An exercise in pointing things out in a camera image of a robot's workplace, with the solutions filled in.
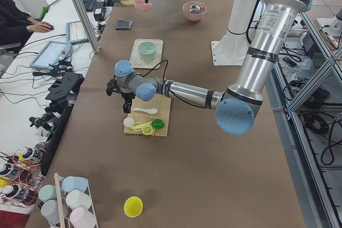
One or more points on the small pink bowl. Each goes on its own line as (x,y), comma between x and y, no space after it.
(142,5)

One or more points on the white ceramic soup spoon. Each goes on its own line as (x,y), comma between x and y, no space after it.
(146,110)

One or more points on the large pink bowl with ice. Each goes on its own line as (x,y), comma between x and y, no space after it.
(194,17)

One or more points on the person's hand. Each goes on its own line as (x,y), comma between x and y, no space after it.
(38,27)

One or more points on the lemon slice near bun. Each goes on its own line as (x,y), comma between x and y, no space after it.
(137,126)

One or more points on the wooden cutting board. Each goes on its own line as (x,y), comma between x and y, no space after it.
(161,103)

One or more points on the yellow plastic knife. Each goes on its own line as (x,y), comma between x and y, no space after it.
(144,124)

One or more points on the lemon slice near lime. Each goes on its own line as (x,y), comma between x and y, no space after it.
(148,130)

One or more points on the green lime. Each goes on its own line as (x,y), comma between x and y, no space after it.
(158,124)

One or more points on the folded grey cloth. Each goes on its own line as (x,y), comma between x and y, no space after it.
(123,24)

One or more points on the white rectangular serving tray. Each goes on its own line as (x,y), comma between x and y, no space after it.
(143,64)

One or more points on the black power adapter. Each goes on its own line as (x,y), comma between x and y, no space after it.
(99,11)

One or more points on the stacked mint green bowls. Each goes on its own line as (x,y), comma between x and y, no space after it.
(147,50)

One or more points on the black tool rack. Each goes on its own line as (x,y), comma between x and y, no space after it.
(58,93)

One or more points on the blue teach pendant tablet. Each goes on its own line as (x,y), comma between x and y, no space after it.
(51,55)

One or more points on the blue plastic cup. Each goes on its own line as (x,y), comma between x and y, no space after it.
(71,183)

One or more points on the wooden cup rack pole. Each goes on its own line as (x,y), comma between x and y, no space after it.
(59,201)

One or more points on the yellow plastic cup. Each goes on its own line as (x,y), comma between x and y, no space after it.
(133,206)

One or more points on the green grabber tool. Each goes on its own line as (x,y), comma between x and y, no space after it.
(46,8)

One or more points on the white plastic cup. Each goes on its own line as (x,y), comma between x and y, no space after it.
(77,198)

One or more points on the green plastic cup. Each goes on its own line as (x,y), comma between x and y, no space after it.
(47,192)

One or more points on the pink plastic cup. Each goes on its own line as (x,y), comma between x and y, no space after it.
(80,217)

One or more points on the grey plastic cup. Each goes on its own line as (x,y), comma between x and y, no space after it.
(50,212)

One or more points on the paint bottle middle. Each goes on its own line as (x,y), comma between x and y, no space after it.
(10,171)

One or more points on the paint bottle lower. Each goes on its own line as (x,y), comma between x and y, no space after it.
(15,192)

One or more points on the aluminium frame post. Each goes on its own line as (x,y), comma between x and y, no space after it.
(80,9)

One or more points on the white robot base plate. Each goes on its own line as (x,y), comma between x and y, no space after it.
(228,53)

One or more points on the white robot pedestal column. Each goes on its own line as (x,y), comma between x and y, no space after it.
(241,14)

